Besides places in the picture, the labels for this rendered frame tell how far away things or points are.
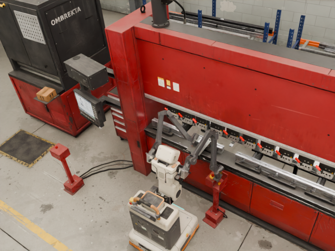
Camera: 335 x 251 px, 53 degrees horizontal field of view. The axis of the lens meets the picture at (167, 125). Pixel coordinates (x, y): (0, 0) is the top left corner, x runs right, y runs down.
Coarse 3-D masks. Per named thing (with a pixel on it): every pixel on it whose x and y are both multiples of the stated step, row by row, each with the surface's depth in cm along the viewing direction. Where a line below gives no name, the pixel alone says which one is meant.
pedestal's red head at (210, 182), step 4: (212, 172) 399; (208, 176) 395; (208, 180) 392; (212, 180) 390; (220, 180) 394; (224, 180) 387; (208, 184) 396; (212, 184) 390; (216, 184) 394; (220, 184) 382; (224, 184) 392; (212, 188) 395; (216, 188) 390; (220, 188) 388
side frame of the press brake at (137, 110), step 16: (128, 16) 383; (144, 16) 379; (112, 32) 360; (128, 32) 361; (112, 48) 376; (128, 48) 370; (112, 64) 393; (128, 64) 379; (128, 80) 392; (128, 96) 411; (144, 96) 426; (128, 112) 432; (144, 112) 439; (128, 128) 454; (144, 128) 452; (144, 144) 466; (144, 160) 481
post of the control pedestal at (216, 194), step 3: (213, 189) 405; (213, 192) 409; (216, 192) 404; (213, 195) 412; (216, 195) 408; (213, 198) 416; (216, 198) 412; (213, 201) 420; (216, 201) 416; (213, 204) 424; (216, 204) 420; (213, 207) 428; (216, 207) 425; (213, 210) 432; (216, 210) 429
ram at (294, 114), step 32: (160, 64) 376; (192, 64) 348; (224, 64) 324; (160, 96) 409; (192, 96) 376; (224, 96) 348; (256, 96) 324; (288, 96) 303; (320, 96) 285; (256, 128) 348; (288, 128) 324; (320, 128) 303; (320, 160) 324
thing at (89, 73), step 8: (80, 56) 394; (72, 64) 381; (80, 64) 380; (88, 64) 379; (96, 64) 377; (72, 72) 385; (80, 72) 368; (88, 72) 366; (96, 72) 365; (104, 72) 373; (80, 80) 380; (88, 80) 366; (96, 80) 370; (104, 80) 378; (88, 88) 418; (96, 88) 375
